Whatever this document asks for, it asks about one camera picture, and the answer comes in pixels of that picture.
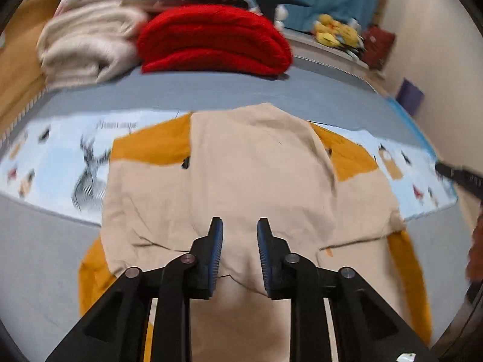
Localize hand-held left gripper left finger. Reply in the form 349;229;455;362
45;217;224;362

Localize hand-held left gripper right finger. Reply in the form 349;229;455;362
257;218;440;362

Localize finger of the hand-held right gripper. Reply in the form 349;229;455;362
435;162;483;197

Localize cream and yellow jacket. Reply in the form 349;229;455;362
77;103;433;362

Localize person's right forearm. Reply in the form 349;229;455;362
465;202;483;283

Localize dark red bag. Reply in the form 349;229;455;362
363;26;396;70

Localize bed with grey sheet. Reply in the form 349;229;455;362
0;56;442;362

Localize yellow plush toy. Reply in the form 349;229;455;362
336;23;361;48
315;14;342;44

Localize white window sill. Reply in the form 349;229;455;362
283;28;385;80

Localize light blue printed cloth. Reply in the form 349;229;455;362
0;107;459;227

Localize red quilt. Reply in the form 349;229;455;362
136;5;294;77

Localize white plush toy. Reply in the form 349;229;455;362
273;5;289;31

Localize white fluffy blanket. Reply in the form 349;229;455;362
37;0;149;89

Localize wooden headboard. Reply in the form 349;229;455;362
0;0;65;136

